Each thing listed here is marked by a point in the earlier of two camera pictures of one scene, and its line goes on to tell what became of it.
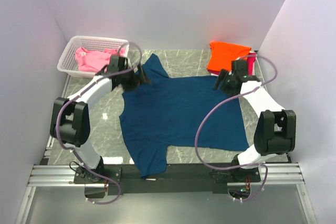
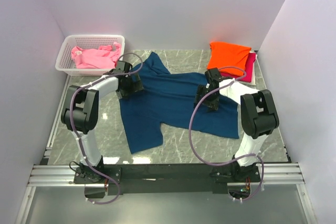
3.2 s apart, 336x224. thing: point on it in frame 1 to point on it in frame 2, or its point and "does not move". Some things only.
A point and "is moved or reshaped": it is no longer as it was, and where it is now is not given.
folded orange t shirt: (222, 53) does not move
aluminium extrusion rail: (62, 175) does not move
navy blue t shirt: (165, 113) is moved or reshaped
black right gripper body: (227, 83) to (201, 90)
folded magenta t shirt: (251, 60) does not move
